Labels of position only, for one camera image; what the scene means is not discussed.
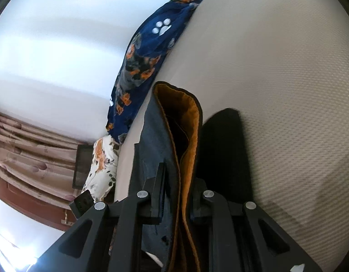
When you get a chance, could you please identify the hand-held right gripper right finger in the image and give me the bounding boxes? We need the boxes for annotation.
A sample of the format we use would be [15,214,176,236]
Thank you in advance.
[191,180,324,272]

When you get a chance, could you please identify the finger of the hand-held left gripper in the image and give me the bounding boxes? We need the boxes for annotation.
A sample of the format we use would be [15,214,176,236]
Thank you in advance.
[69,191,95,219]

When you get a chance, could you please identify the black pants with orange lining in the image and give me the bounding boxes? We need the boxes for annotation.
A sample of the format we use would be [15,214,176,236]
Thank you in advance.
[128,81,254,272]

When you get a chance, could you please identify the black headboard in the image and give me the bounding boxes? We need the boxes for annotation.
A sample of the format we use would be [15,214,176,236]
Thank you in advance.
[72,144,95,189]

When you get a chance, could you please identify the floral white orange pillow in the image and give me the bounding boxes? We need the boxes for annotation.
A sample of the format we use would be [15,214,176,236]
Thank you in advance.
[81,135,120,202]

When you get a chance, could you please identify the brown wooden door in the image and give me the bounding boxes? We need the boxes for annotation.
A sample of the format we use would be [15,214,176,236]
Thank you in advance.
[0,175,77,231]

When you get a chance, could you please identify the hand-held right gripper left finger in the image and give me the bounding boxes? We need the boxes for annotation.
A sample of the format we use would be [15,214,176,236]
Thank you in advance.
[35,163,167,272]

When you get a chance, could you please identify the beige bed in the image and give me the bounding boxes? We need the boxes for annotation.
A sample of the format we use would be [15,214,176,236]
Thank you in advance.
[113,0,349,272]

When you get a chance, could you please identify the blue dog print blanket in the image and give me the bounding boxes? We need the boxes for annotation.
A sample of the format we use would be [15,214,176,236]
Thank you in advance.
[106,0,210,144]

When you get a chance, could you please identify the beige patterned curtain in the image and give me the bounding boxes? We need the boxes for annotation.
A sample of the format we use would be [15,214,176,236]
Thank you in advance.
[0,110,96,206]

